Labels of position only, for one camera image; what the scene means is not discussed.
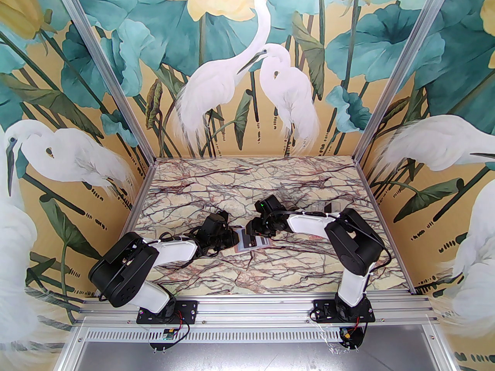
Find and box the aluminium frame rail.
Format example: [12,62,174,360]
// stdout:
[73,298,439,327]

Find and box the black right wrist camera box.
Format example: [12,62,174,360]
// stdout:
[255,194,282,216]

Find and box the black bracket plate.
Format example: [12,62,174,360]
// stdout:
[337,324,368,350]
[149,325,183,351]

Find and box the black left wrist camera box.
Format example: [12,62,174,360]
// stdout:
[203,212,230,236]

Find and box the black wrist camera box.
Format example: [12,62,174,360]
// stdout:
[255,194,282,216]
[203,212,230,236]

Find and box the aluminium frame post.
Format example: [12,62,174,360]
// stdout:
[354,0,460,166]
[49,0,158,166]

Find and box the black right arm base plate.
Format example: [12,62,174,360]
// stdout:
[312,298,376,324]

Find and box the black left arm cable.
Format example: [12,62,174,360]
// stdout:
[155,232,223,260]

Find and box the pink leather card holder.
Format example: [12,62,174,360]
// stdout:
[232,226,274,254]

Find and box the slotted aluminium strip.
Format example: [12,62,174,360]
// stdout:
[75,326,443,344]

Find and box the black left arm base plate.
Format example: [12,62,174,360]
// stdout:
[137,299,199,324]

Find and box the grey metal sheet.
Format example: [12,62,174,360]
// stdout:
[56,342,461,371]

